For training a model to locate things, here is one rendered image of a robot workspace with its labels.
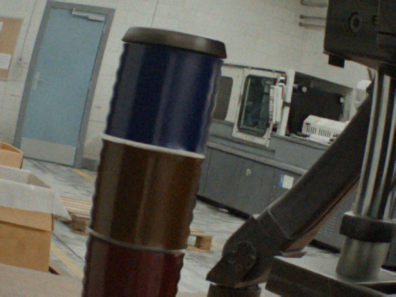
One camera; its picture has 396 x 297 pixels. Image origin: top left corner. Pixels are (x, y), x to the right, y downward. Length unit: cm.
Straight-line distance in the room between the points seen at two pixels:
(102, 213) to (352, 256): 29
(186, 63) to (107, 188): 5
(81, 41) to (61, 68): 46
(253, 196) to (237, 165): 57
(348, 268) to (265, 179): 904
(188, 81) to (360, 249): 30
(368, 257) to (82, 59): 1127
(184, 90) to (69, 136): 1153
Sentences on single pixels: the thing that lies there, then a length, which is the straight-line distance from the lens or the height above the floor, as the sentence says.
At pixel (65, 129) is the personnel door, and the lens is 1181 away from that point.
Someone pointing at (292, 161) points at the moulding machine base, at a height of 75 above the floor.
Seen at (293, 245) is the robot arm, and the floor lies 104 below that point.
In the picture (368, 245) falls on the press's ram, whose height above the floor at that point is 110.
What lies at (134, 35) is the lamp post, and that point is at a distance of 32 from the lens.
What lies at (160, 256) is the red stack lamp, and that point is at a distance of 32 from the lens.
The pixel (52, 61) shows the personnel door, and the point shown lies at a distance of 1167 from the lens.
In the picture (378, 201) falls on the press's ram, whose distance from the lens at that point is 58.
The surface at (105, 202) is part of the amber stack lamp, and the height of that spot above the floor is 113.
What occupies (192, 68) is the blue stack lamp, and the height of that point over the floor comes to 118.
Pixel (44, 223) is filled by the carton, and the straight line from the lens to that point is 413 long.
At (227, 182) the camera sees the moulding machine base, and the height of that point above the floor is 33.
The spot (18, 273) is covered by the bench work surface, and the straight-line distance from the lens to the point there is 114.
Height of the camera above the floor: 117
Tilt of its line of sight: 3 degrees down
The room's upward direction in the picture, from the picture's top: 11 degrees clockwise
